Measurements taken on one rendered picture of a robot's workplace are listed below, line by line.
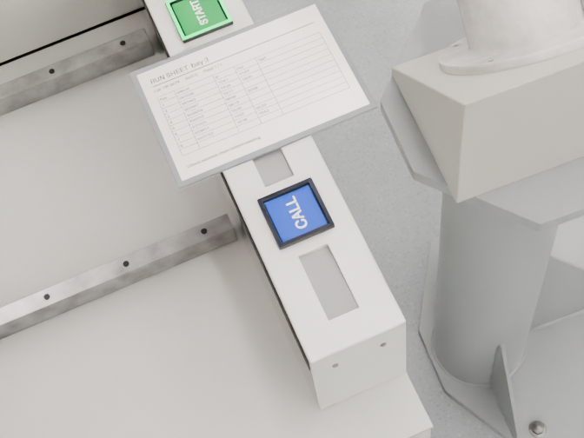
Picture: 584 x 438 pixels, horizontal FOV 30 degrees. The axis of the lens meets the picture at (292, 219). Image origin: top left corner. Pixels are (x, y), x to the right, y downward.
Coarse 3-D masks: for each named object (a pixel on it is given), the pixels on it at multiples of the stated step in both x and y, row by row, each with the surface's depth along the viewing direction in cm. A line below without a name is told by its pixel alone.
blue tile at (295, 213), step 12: (300, 192) 103; (312, 192) 103; (264, 204) 103; (276, 204) 102; (288, 204) 102; (300, 204) 102; (312, 204) 102; (276, 216) 102; (288, 216) 102; (300, 216) 102; (312, 216) 101; (324, 216) 101; (276, 228) 101; (288, 228) 101; (300, 228) 101; (312, 228) 101
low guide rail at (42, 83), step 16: (144, 32) 127; (96, 48) 127; (112, 48) 127; (128, 48) 126; (144, 48) 128; (64, 64) 126; (80, 64) 126; (96, 64) 127; (112, 64) 128; (128, 64) 129; (16, 80) 126; (32, 80) 126; (48, 80) 125; (64, 80) 127; (80, 80) 128; (0, 96) 125; (16, 96) 126; (32, 96) 127; (48, 96) 128; (0, 112) 127
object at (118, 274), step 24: (168, 240) 115; (192, 240) 114; (216, 240) 115; (120, 264) 114; (144, 264) 114; (168, 264) 115; (48, 288) 113; (72, 288) 113; (96, 288) 114; (120, 288) 116; (0, 312) 113; (24, 312) 112; (48, 312) 114; (0, 336) 114
